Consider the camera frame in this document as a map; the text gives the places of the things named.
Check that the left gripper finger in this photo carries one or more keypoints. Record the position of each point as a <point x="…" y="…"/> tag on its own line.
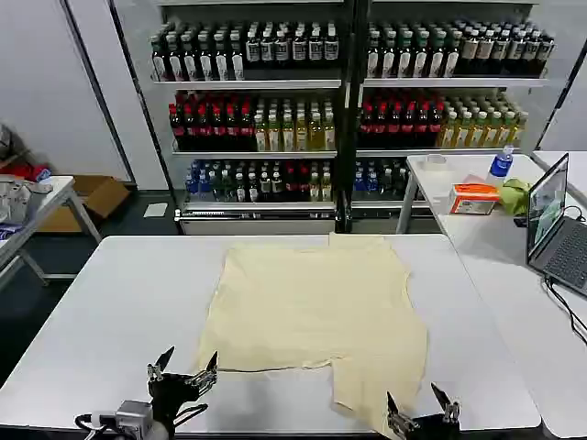
<point x="206" y="378"/>
<point x="160" y="364"/>

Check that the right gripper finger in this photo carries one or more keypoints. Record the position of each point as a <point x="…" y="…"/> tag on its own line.
<point x="396" y="419"/>
<point x="449" y="410"/>

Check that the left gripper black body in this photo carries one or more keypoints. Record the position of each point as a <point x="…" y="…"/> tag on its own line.
<point x="169" y="394"/>

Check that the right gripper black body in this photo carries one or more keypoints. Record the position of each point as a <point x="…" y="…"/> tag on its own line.
<point x="431" y="431"/>

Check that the cream yellow shirt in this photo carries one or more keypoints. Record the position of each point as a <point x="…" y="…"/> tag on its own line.
<point x="312" y="311"/>

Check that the white paper sheet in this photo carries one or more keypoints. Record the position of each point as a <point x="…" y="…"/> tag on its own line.
<point x="155" y="210"/>

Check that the brown cardboard box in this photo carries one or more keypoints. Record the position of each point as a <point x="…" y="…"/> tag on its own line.
<point x="101" y="197"/>

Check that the grey open laptop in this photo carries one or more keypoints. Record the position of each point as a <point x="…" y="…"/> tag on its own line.
<point x="566" y="256"/>

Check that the small black adapter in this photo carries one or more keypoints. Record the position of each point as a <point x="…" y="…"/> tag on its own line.
<point x="520" y="222"/>

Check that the blue package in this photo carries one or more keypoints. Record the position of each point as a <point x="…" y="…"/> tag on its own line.
<point x="8" y="231"/>

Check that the grey metal-legged table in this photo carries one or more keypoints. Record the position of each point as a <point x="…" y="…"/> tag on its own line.
<point x="59" y="188"/>

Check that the orange white tissue box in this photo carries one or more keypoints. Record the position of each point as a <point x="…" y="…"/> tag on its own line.
<point x="472" y="199"/>

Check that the grey plastic bag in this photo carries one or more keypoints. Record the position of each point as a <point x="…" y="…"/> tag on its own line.
<point x="14" y="197"/>

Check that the green cloth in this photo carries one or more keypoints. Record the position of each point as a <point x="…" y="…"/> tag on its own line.
<point x="516" y="197"/>

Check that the red cloth item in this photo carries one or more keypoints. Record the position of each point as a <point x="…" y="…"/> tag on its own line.
<point x="23" y="172"/>

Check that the white tape roll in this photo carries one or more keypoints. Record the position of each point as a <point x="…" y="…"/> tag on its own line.
<point x="436" y="160"/>

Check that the blue-label water bottle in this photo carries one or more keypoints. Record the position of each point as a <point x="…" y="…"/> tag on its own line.
<point x="501" y="165"/>

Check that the bottle shelf rack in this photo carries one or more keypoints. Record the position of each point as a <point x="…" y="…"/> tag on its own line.
<point x="413" y="124"/>
<point x="275" y="133"/>

